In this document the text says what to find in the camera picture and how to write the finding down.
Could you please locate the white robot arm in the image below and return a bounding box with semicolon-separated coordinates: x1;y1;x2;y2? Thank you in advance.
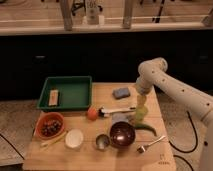
136;57;213;171

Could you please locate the green plastic tray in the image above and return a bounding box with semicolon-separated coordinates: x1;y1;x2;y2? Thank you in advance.
37;76;92;112

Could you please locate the wooden block in tray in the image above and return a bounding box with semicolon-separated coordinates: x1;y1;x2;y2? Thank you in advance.
49;90;59;106

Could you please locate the green toy vegetable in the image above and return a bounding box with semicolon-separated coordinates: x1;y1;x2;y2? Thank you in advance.
133;106;157;136

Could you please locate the grey folded cloth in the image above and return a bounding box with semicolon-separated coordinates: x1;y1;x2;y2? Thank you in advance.
112;113;134;124

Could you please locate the dark red bowl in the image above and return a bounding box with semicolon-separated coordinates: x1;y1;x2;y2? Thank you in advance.
109;121;136;148

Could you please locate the orange fruit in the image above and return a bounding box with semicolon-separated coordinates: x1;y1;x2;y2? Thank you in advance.
87;107;98;121

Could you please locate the small metal cup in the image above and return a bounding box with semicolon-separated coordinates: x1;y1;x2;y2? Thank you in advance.
96;134;110;150

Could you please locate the white small bowl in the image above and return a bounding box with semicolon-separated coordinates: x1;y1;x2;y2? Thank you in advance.
65;129;84;149

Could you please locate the yellow chopstick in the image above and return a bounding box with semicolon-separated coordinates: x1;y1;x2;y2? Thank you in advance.
40;131;67;147

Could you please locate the orange bowl with berries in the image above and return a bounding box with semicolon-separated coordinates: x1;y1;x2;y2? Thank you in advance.
35;112;65;140

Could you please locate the white device on shelf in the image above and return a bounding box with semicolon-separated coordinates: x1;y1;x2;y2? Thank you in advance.
85;0;99;25

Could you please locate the black power cable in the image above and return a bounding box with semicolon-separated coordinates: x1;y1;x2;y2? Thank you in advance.
168;110;199;171

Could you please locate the wooden post right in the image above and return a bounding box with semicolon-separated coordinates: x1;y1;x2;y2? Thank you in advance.
122;0;133;29

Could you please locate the wooden post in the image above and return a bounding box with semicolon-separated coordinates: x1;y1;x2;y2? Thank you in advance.
122;0;133;29
59;0;73;31

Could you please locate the wooden post left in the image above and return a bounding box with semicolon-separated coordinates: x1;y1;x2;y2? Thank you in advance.
59;0;73;31

